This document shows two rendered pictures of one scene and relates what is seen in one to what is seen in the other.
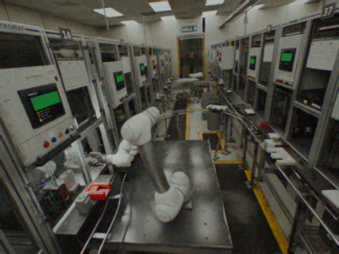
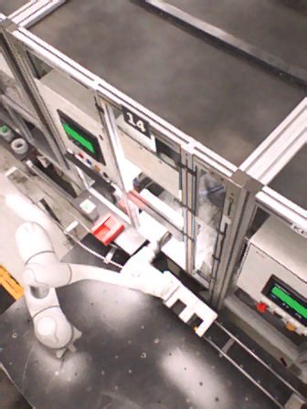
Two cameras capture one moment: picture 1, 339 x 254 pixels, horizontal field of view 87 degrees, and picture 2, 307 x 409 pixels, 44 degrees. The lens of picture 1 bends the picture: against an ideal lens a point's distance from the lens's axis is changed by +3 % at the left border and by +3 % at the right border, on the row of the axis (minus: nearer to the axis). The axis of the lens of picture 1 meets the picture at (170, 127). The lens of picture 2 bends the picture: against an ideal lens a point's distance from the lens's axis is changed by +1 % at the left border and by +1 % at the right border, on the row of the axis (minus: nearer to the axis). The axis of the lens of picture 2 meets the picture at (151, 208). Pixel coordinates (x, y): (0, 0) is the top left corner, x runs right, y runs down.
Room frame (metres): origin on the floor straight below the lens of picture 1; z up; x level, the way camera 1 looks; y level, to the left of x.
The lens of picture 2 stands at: (1.96, 0.06, 2.92)
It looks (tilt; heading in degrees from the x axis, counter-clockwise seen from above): 62 degrees down; 134
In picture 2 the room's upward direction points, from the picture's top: 11 degrees counter-clockwise
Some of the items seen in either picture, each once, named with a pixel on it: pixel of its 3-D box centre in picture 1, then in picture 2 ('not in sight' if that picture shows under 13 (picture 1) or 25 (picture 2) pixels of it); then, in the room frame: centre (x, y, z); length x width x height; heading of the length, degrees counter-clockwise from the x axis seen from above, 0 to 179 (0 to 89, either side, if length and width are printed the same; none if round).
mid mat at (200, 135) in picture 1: (211, 141); not in sight; (3.41, -0.87, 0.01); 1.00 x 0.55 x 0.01; 172
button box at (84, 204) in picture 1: (83, 203); (90, 209); (0.91, 0.62, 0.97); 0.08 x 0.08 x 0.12; 82
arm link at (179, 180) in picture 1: (179, 185); (51, 328); (1.14, -0.04, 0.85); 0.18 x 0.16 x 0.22; 153
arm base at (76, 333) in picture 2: (181, 196); (62, 337); (1.16, -0.04, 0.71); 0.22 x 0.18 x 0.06; 172
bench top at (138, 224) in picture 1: (165, 174); (130, 356); (1.55, 0.10, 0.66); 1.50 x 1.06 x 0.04; 172
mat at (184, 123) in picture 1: (181, 109); not in sight; (5.96, -0.45, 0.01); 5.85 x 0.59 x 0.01; 172
